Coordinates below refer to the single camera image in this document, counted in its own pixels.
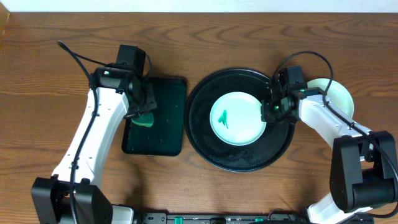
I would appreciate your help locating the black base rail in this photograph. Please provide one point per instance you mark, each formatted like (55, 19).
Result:
(242, 218)

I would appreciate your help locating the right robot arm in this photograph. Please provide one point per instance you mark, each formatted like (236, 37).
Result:
(363, 173)

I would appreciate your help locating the black rectangular tray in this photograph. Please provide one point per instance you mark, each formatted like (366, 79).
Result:
(164, 138)

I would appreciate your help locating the round black tray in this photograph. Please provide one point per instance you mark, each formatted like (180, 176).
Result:
(270, 146)

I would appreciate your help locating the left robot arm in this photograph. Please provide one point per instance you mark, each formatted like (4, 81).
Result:
(72, 194)

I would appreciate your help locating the mint green plate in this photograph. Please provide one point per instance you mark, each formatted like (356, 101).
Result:
(337, 93)
(235, 118)

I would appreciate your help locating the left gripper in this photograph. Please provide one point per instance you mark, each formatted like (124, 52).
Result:
(144, 104)

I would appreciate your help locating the green scrub sponge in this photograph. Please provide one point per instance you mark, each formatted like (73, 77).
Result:
(145, 120)

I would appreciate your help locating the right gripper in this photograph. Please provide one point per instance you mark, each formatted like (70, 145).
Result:
(267, 115)

